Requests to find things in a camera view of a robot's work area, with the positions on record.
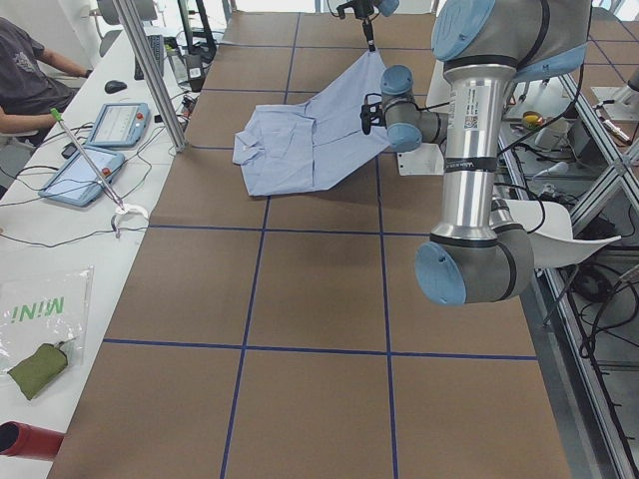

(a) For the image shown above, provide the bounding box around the thin metal rod tool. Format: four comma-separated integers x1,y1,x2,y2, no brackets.
50,108,124,209

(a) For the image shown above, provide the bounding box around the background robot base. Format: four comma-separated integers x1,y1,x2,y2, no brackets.
591,70,638,123

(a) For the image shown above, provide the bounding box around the far blue teach pendant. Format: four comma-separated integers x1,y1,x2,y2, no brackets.
87,103,150,149

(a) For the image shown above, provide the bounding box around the aluminium frame post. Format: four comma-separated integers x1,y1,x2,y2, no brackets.
114,0,187,153

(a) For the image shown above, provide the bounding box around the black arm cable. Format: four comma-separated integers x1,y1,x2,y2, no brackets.
413,59,590,236

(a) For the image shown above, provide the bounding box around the olive green pouch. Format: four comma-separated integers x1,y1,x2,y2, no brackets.
8,342,69,400

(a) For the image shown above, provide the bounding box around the clear plastic bag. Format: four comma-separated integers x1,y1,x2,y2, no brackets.
1,266,94,384

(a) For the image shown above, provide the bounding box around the black keyboard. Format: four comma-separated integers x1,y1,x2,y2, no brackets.
133,34,166,81

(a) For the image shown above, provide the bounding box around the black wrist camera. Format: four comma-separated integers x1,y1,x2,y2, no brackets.
335,0,355,20
359,93,385,135

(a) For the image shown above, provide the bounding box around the light blue striped shirt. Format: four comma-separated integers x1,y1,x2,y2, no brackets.
233,51,389,196

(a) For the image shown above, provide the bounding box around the white hook piece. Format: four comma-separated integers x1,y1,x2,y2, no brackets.
110,203,149,239

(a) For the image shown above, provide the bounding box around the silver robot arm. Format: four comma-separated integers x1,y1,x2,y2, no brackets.
352,0,399,52
380,1,591,305

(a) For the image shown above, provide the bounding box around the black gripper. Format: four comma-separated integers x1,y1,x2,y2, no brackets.
352,0,376,52

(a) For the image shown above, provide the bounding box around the red cylinder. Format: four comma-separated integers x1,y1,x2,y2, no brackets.
1,421,65,461

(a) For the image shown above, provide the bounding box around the seated person grey shirt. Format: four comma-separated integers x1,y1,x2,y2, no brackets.
1,18,93,146

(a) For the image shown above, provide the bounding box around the black computer mouse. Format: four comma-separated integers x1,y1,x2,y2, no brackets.
104,80,128,95

